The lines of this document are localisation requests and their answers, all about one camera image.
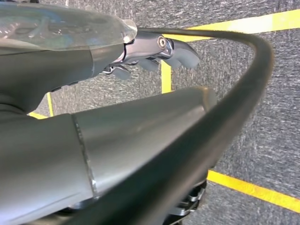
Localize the yellow floor tape square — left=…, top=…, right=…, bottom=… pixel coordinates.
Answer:
left=161, top=8, right=300, bottom=215

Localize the thick black cable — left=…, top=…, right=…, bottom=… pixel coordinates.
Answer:
left=58, top=27, right=274, bottom=225

